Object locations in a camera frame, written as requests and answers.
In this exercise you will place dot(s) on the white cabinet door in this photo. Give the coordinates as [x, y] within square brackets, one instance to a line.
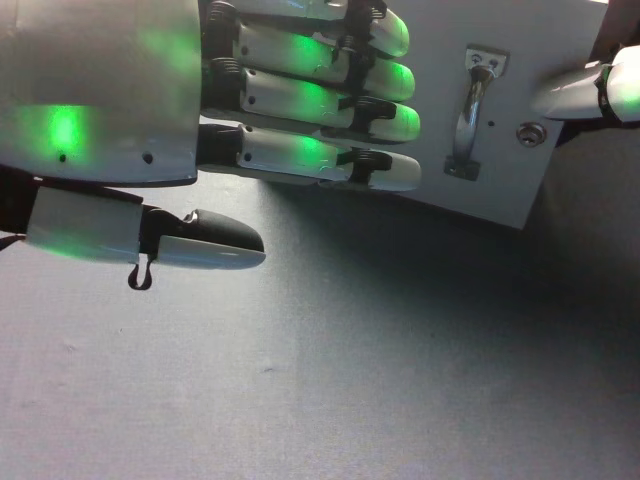
[435, 150]

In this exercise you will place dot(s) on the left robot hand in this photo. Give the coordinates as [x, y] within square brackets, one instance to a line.
[100, 75]

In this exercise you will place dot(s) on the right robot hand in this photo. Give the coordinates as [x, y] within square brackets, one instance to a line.
[625, 85]

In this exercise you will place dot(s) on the grey table cloth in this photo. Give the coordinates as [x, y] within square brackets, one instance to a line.
[320, 375]

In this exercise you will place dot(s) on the round metal lock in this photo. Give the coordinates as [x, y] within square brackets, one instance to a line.
[531, 134]

